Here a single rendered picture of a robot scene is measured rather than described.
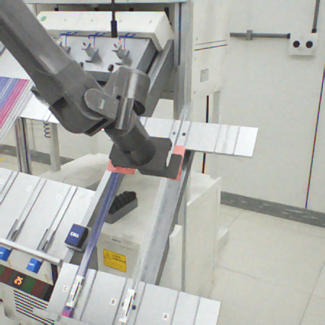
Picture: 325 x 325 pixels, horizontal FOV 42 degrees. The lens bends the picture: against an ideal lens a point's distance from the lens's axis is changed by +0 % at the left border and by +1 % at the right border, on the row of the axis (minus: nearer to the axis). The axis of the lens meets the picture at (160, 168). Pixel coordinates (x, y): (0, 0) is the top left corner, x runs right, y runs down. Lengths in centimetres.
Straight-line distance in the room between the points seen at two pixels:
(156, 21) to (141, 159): 63
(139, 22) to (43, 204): 59
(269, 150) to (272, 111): 26
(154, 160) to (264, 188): 220
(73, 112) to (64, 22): 86
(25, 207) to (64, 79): 64
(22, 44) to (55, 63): 5
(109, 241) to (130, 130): 78
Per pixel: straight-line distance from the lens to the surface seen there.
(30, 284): 112
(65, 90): 63
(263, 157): 284
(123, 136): 66
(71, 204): 113
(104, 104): 64
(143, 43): 127
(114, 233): 138
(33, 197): 122
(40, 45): 66
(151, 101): 122
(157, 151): 75
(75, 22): 145
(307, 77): 268
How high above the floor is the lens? 129
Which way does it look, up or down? 20 degrees down
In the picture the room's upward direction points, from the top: straight up
